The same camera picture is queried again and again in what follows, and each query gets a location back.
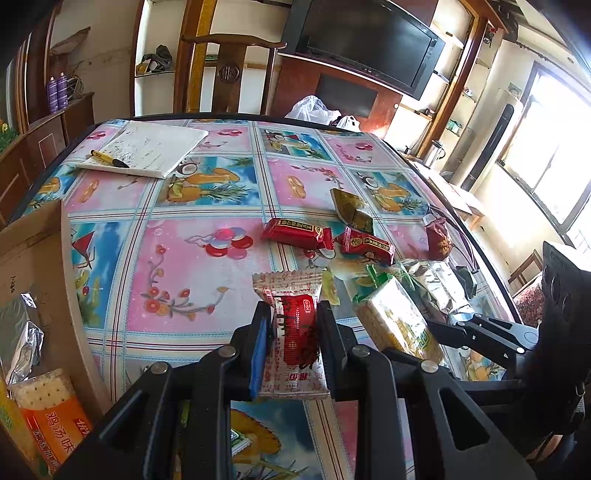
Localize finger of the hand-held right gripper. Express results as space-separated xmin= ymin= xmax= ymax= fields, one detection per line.
xmin=427 ymin=313 xmax=541 ymax=370

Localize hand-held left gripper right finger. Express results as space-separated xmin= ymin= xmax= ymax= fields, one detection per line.
xmin=316 ymin=300 xmax=536 ymax=480

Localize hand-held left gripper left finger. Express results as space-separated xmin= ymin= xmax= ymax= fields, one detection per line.
xmin=55 ymin=300 xmax=275 ymax=480

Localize white-red candy packet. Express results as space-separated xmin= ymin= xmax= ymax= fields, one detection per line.
xmin=252 ymin=270 xmax=332 ymax=400

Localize dark green pea packet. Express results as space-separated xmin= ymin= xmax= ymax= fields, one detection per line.
xmin=455 ymin=265 xmax=479 ymax=298

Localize green-white cracker packet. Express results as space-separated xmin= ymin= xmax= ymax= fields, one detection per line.
xmin=353 ymin=263 xmax=448 ymax=367

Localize red candy packet black label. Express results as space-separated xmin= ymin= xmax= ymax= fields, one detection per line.
xmin=333 ymin=226 xmax=396 ymax=267
xmin=260 ymin=217 xmax=335 ymax=252

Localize yellow-green snack packet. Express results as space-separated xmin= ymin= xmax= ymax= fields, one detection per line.
xmin=330 ymin=187 xmax=376 ymax=235

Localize brown cardboard box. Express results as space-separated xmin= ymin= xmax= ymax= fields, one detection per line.
xmin=0 ymin=198 xmax=112 ymax=480

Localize red patterned cushion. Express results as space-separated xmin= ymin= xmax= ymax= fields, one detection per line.
xmin=512 ymin=284 xmax=548 ymax=328

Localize silver foil snack packet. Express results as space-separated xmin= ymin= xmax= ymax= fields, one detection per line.
xmin=404 ymin=259 xmax=478 ymax=326
xmin=4 ymin=295 xmax=44 ymax=386

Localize green wrapped candy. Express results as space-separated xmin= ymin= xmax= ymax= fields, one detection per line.
xmin=230 ymin=428 xmax=253 ymax=459

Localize dark red pyramid packet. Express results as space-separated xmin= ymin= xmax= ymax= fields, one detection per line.
xmin=424 ymin=216 xmax=454 ymax=262

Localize patterned plastic tablecloth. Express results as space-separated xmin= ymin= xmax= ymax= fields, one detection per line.
xmin=9 ymin=117 xmax=513 ymax=480

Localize wooden low table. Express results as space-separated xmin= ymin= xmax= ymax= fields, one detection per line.
xmin=406 ymin=157 xmax=485 ymax=232

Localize window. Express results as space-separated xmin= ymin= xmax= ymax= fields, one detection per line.
xmin=499 ymin=65 xmax=591 ymax=241

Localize steel electric kettle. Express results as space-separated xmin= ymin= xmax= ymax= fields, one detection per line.
xmin=422 ymin=141 xmax=446 ymax=169

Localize white standing air conditioner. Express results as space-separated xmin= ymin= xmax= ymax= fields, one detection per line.
xmin=462 ymin=90 xmax=525 ymax=192

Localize orange cracker packet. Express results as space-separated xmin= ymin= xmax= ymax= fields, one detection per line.
xmin=9 ymin=368 xmax=99 ymax=476

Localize white paper notebook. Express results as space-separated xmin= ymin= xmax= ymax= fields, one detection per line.
xmin=76 ymin=121 xmax=209 ymax=180

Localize large white plastic bag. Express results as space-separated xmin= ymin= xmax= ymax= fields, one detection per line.
xmin=285 ymin=95 xmax=342 ymax=125

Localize yellow-black marker pen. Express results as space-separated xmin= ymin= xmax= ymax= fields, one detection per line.
xmin=90 ymin=150 xmax=131 ymax=169

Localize yellow-green cracker packet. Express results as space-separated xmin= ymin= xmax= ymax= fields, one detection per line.
xmin=0 ymin=381 xmax=35 ymax=464

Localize red wooden TV panel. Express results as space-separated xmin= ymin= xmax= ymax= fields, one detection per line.
xmin=277 ymin=53 xmax=402 ymax=139

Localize dark wooden chair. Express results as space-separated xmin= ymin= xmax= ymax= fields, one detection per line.
xmin=180 ymin=33 xmax=287 ymax=116

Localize white alcove glass shelves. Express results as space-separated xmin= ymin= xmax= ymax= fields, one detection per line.
xmin=131 ymin=0 xmax=185 ymax=118

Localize dark wooden sideboard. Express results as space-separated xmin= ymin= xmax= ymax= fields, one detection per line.
xmin=0 ymin=92 xmax=95 ymax=227

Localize black flat-screen television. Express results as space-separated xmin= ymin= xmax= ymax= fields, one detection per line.
xmin=279 ymin=0 xmax=446 ymax=101

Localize grey-black bag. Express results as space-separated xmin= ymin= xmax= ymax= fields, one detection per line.
xmin=141 ymin=45 xmax=174 ymax=75

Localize flower and bamboo wall painting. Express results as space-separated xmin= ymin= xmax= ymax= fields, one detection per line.
xmin=0 ymin=60 xmax=24 ymax=153

